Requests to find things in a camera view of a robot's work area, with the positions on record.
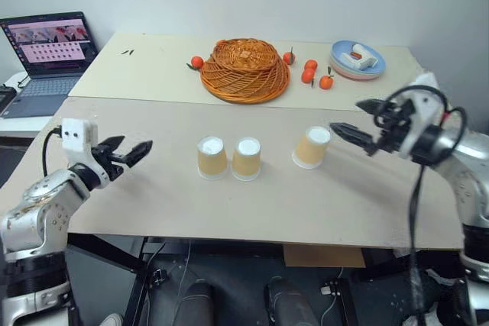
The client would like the white plastic tool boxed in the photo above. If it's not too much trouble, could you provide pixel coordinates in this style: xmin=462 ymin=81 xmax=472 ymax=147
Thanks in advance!
xmin=340 ymin=44 xmax=378 ymax=72

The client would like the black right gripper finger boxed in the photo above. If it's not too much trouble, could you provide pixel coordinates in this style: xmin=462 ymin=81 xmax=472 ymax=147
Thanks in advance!
xmin=355 ymin=98 xmax=387 ymax=116
xmin=329 ymin=121 xmax=380 ymax=157

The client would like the stack of plates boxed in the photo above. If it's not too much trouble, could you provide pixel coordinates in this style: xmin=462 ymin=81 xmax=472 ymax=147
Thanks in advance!
xmin=330 ymin=39 xmax=388 ymax=76

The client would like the grey open laptop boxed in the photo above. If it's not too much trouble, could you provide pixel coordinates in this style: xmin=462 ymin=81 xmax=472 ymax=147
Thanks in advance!
xmin=0 ymin=11 xmax=100 ymax=119

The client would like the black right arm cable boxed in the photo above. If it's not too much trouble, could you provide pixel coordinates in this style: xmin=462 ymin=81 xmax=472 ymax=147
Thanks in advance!
xmin=375 ymin=85 xmax=469 ymax=326

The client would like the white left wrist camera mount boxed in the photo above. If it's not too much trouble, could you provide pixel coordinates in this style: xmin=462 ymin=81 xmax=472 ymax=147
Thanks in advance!
xmin=61 ymin=118 xmax=99 ymax=169

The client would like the dark rounded shape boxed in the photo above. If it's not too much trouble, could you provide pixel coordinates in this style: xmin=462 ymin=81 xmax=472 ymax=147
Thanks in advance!
xmin=179 ymin=279 xmax=214 ymax=326
xmin=264 ymin=276 xmax=318 ymax=326

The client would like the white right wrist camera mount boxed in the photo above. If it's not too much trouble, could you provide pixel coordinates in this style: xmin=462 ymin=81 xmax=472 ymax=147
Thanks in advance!
xmin=397 ymin=73 xmax=441 ymax=160

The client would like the thin white cable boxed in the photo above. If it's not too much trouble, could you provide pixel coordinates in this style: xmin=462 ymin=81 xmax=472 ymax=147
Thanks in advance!
xmin=176 ymin=240 xmax=193 ymax=304

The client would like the orange wicker basket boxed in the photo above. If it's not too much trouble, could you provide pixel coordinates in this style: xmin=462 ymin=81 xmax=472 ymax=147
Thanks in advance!
xmin=199 ymin=37 xmax=292 ymax=105

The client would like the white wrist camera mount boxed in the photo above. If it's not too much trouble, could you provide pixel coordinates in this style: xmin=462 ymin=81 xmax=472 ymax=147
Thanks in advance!
xmin=61 ymin=118 xmax=99 ymax=169
xmin=397 ymin=73 xmax=441 ymax=160

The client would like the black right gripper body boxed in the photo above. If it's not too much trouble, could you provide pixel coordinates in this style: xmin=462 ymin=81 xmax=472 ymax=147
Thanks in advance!
xmin=374 ymin=98 xmax=416 ymax=156

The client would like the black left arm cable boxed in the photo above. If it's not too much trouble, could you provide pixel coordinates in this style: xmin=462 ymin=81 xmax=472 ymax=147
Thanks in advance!
xmin=41 ymin=126 xmax=64 ymax=179

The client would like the black table frame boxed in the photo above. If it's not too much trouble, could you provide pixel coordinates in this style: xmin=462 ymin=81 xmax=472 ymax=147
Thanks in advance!
xmin=66 ymin=233 xmax=171 ymax=326

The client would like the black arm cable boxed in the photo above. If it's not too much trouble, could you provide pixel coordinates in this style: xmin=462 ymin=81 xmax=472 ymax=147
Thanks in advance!
xmin=41 ymin=126 xmax=64 ymax=179
xmin=375 ymin=85 xmax=469 ymax=326

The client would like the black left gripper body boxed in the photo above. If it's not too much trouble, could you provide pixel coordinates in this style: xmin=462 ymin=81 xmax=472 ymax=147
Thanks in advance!
xmin=90 ymin=141 xmax=129 ymax=182

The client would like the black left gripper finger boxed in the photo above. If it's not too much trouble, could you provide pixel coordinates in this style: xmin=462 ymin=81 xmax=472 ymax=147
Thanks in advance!
xmin=112 ymin=140 xmax=154 ymax=169
xmin=99 ymin=135 xmax=127 ymax=153

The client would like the pink plate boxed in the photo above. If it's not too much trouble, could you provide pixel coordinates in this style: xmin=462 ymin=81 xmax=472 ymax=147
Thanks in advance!
xmin=329 ymin=59 xmax=386 ymax=82

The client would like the brown cardboard sheet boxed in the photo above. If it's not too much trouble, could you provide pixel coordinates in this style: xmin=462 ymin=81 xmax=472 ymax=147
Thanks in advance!
xmin=283 ymin=244 xmax=367 ymax=269

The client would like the tan paper cup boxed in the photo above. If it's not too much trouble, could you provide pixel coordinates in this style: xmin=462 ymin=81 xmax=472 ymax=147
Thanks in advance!
xmin=291 ymin=125 xmax=332 ymax=169
xmin=231 ymin=137 xmax=262 ymax=182
xmin=196 ymin=135 xmax=229 ymax=181

